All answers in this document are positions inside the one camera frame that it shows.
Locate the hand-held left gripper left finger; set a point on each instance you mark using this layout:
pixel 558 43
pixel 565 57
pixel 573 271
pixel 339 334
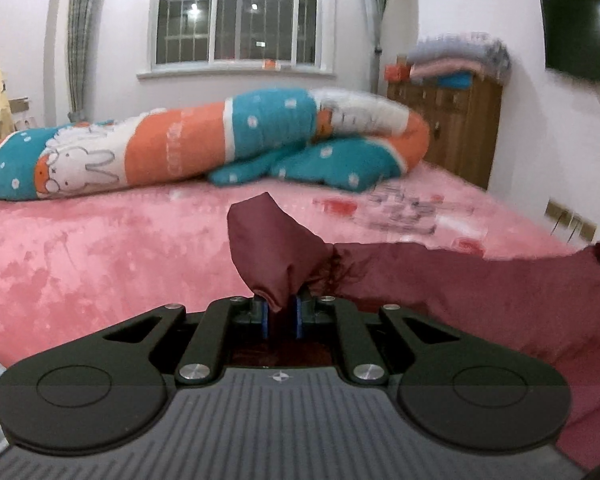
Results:
pixel 265 318

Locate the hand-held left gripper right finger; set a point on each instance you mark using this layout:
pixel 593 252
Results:
pixel 298 318

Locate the maroon padded jacket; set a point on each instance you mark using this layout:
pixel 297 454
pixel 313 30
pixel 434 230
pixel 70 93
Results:
pixel 480 285

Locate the pink plush bed sheet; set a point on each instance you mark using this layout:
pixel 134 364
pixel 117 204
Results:
pixel 105 260

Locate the rolled orange teal cartoon quilt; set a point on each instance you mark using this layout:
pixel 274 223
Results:
pixel 180 140

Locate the wooden cabinet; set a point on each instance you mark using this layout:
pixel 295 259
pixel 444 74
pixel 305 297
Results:
pixel 460 125

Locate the small orange box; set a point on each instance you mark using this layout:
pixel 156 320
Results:
pixel 271 64

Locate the red box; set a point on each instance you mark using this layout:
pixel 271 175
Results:
pixel 397 73

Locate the stack of folded blankets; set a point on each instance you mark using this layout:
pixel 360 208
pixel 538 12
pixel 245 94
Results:
pixel 460 60

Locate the barred sliding window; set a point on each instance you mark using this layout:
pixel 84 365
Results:
pixel 240 10

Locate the short grey striped curtain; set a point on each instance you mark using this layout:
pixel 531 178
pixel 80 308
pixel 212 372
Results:
pixel 382 20

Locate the long grey striped curtain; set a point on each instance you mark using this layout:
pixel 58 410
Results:
pixel 85 35

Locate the black flat television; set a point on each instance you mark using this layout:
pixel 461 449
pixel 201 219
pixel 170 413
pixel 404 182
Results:
pixel 582 35

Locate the wall socket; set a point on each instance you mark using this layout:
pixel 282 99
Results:
pixel 586 230
pixel 555 209
pixel 571 221

